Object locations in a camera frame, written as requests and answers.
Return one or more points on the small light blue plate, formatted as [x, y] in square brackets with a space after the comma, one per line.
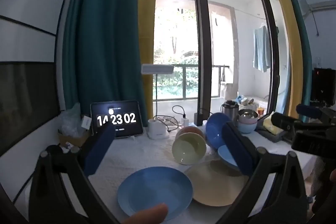
[225, 155]

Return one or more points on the person's right hand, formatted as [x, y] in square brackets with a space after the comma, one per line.
[332, 178]

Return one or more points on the grey tray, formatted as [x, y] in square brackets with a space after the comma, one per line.
[267, 136]

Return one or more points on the large blue plate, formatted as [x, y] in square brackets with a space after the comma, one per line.
[155, 187]

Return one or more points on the white textured tablecloth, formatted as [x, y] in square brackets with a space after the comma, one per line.
[136, 150]

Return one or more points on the pale yellow bowl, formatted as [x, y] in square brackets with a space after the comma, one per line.
[187, 149]

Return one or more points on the white air conditioner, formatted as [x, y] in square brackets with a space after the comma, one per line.
[317, 5]

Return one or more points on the beige plate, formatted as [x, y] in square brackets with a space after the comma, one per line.
[210, 187]

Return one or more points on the tablet with clock display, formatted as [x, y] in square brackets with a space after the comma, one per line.
[126, 111]

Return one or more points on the pink watermelon pattern bowl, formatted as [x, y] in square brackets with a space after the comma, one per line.
[189, 129]

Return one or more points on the white charger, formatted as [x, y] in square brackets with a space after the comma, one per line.
[184, 121]

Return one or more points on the dark window frame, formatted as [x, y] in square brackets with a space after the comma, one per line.
[202, 29]

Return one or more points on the balcony railing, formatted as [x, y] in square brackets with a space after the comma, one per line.
[183, 66]

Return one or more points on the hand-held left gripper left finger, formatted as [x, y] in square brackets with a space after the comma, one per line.
[99, 150]

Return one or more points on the small white box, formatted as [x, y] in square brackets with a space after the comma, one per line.
[85, 123]

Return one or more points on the yellow tissue pack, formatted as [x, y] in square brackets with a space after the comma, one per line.
[273, 127]

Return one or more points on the white desk lamp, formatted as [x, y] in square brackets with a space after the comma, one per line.
[157, 69]

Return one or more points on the orange cup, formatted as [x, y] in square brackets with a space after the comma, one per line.
[260, 110]

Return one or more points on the black charger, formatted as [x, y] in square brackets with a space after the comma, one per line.
[198, 119]

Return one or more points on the person's left hand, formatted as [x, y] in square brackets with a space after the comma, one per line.
[147, 214]

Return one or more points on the teal curtain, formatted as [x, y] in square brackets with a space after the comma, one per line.
[105, 29]
[302, 37]

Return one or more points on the crumpled white paper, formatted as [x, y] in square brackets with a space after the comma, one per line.
[67, 146]

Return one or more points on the hanging blue towel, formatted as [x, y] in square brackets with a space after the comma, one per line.
[261, 50]

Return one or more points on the clear plastic bag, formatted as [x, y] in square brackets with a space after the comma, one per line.
[71, 119]

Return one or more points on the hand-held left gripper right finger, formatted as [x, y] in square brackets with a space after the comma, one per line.
[236, 150]

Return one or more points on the white basket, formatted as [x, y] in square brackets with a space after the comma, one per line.
[245, 100]

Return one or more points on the black electronic device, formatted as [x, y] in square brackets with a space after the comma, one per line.
[324, 85]

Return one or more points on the cardboard box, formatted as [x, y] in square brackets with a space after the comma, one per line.
[73, 138]

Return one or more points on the yellow curtain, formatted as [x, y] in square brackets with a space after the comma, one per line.
[147, 29]
[282, 16]

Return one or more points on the stainless steel bowl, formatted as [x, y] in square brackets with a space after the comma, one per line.
[248, 113]

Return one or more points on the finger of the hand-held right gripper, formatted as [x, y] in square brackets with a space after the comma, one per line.
[284, 121]
[308, 109]

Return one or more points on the dark blue bowl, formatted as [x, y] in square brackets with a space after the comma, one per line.
[214, 129]

